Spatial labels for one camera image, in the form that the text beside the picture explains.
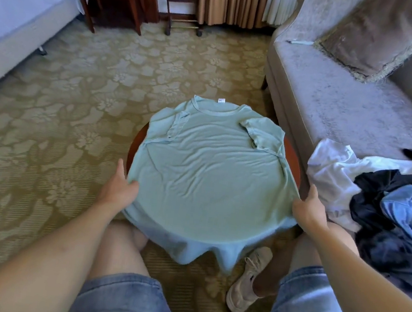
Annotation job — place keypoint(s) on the person's left hand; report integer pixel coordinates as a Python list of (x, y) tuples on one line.
[(117, 188)]

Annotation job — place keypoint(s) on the person's right hand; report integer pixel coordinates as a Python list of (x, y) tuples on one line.
[(310, 211)]

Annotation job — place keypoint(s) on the pile of clothes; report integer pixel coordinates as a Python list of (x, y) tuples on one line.
[(340, 172)]

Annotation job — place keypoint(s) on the mint green T-shirt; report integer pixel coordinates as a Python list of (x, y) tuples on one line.
[(210, 185)]

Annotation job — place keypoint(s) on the light blue printed T-shirt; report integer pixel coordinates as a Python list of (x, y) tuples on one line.
[(410, 211)]

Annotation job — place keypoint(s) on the person's left forearm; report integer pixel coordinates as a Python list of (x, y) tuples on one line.
[(25, 266)]

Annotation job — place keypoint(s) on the person's right forearm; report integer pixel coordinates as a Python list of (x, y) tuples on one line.
[(376, 297)]

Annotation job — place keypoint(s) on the person's right leg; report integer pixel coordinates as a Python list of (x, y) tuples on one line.
[(306, 254)]

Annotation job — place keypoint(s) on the round wooden table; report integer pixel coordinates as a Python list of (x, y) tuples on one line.
[(293, 158)]

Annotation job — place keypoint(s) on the white sneaker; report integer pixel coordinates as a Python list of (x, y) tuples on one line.
[(245, 288)]

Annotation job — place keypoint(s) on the grey velvet chaise sofa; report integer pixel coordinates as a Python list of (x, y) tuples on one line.
[(334, 103)]

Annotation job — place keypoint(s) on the small white flat object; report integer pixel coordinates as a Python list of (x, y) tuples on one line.
[(300, 42)]

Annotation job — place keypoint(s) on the black valet stand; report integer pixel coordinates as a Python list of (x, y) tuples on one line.
[(180, 20)]

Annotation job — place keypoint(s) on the brown fringed cushion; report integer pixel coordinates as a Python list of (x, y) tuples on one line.
[(388, 34)]

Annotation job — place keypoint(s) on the white bed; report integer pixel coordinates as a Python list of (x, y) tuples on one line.
[(13, 15)]

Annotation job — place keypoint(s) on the white sheer curtain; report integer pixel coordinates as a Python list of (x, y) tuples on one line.
[(281, 1)]

